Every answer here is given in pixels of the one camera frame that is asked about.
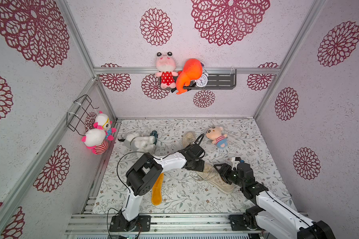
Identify black wire wall basket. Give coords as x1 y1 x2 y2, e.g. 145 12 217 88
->
66 94 99 136

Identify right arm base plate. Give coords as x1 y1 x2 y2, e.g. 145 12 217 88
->
228 213 258 231

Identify white fluffy plush dog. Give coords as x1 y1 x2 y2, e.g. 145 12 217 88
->
118 132 156 157

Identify white alarm clock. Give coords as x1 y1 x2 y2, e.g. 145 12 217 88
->
195 72 209 88

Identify white plush yellow glasses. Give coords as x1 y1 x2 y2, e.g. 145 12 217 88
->
93 111 117 141

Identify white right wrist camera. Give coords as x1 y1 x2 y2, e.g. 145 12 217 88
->
231 157 245 168

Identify doll plush striped shirt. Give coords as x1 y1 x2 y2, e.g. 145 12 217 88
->
205 126 228 149

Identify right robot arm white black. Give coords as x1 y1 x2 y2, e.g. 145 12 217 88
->
214 161 335 239

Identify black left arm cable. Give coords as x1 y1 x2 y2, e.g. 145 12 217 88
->
106 133 206 234

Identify pink frog plush red dress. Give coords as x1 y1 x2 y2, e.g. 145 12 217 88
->
155 52 179 90

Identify aluminium front rail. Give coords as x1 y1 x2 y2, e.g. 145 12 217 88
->
63 213 264 236

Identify teal handheld device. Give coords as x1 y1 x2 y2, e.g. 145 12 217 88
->
150 130 158 144

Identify orange plush toy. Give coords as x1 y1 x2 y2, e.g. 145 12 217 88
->
176 59 203 95

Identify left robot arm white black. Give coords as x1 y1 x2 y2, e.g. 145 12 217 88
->
122 144 205 222

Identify beige lace sneaker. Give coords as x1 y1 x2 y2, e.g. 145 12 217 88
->
182 131 196 148
196 163 234 194

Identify grey metal wall shelf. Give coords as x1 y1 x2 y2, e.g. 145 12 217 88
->
184 68 237 91

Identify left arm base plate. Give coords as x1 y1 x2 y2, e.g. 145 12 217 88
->
109 215 151 232

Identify white plush red striped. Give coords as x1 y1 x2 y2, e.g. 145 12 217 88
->
81 128 109 154

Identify yellow insole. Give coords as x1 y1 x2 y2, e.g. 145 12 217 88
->
151 173 165 206

